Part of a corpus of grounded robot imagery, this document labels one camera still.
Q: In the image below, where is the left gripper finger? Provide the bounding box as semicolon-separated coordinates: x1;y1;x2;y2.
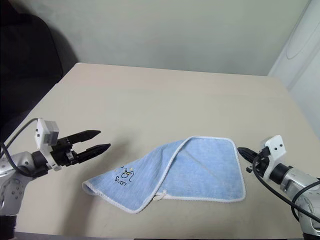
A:
66;129;102;145
75;143;112;165

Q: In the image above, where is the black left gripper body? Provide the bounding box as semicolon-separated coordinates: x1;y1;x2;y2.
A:
51;136;79;167

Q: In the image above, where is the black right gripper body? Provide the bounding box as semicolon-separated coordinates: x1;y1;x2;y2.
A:
246;146;270;179

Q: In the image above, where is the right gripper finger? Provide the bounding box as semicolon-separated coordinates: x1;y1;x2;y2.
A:
238;150;260;165
237;147;260;158

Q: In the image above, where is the light blue cloth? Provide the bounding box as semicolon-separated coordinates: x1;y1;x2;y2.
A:
81;135;246;215

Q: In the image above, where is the black upholstered chair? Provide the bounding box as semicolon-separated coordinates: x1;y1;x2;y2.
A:
0;0;64;136

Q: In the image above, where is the white panel with oval groove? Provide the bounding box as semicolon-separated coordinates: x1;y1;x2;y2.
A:
268;0;320;141

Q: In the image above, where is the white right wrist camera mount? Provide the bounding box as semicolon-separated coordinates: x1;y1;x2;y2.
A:
259;134;287;181

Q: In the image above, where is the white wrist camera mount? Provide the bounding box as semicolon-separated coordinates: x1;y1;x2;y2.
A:
33;117;62;172
259;134;287;181

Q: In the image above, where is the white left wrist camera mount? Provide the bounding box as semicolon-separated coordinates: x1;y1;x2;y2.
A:
33;117;62;172

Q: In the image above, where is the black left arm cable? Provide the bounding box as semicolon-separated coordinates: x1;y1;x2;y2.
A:
0;117;39;178

